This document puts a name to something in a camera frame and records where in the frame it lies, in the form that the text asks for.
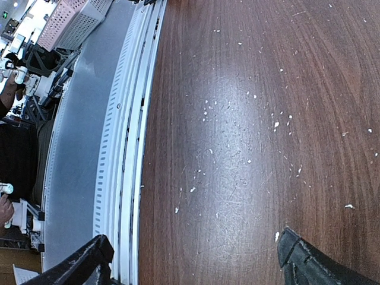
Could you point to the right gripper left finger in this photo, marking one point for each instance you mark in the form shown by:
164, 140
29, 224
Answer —
92, 258

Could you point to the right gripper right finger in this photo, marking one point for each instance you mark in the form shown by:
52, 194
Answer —
303, 263

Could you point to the operator lower hand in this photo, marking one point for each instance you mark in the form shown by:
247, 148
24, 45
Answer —
6, 210

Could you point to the operator upper hand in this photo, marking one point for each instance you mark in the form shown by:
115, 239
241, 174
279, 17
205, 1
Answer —
12, 90

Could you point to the white perforated basket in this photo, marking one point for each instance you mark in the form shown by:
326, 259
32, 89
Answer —
86, 20

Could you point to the pink perforated basket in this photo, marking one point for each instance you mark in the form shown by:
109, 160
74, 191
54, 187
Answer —
56, 30

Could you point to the front aluminium rail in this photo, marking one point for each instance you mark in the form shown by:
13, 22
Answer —
93, 174

